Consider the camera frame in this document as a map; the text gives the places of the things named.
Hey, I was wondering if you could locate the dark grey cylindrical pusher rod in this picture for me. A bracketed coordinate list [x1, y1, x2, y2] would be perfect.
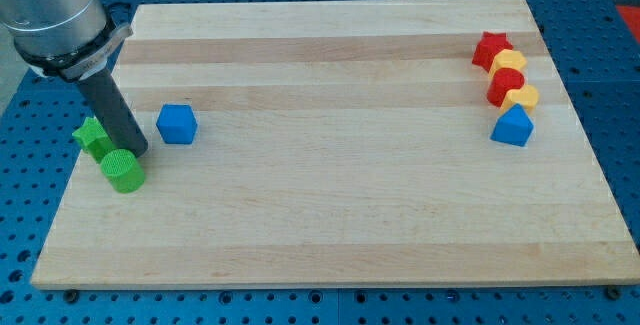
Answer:
[76, 68, 148, 157]

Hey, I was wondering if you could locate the blue cube block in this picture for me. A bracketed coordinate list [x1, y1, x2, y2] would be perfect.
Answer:
[156, 104, 198, 145]

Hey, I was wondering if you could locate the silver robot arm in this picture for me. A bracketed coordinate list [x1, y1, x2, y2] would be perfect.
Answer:
[1, 0, 148, 157]

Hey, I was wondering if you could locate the blue triangle block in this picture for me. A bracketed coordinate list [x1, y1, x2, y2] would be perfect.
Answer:
[490, 104, 534, 147]

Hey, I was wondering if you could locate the green star block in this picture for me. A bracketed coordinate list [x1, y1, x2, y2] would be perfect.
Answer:
[72, 117, 116, 163]

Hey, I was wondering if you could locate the green cylinder block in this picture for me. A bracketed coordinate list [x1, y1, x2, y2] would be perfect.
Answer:
[100, 149, 146, 193]

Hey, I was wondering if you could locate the light wooden board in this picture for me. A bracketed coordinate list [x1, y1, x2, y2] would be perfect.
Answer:
[31, 0, 639, 290]

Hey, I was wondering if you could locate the red star block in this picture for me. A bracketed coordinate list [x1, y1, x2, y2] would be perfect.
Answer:
[472, 32, 513, 72]

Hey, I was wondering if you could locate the red cylinder block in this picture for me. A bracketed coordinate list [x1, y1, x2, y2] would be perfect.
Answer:
[486, 68, 525, 107]

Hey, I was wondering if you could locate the yellow hexagon block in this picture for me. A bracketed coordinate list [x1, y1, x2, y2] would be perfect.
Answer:
[488, 49, 527, 80]

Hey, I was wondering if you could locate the yellow heart block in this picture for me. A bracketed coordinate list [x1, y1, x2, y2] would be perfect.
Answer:
[499, 84, 540, 115]

